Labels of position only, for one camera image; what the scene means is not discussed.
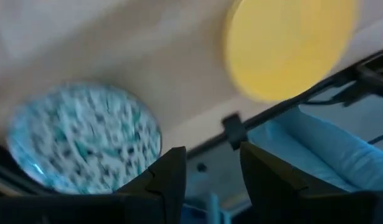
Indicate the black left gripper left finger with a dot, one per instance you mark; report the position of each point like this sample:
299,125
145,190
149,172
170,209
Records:
172,174

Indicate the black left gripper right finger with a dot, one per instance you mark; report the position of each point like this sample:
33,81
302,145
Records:
266,186

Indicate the blue patterned mini bowl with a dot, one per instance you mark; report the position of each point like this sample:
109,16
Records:
85,137

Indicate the yellow mini bowl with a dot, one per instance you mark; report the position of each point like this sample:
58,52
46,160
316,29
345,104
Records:
284,46

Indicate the light blue cloth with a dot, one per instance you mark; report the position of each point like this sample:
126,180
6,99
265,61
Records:
334,155

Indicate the black aluminium table frame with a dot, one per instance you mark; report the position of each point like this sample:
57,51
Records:
234,130

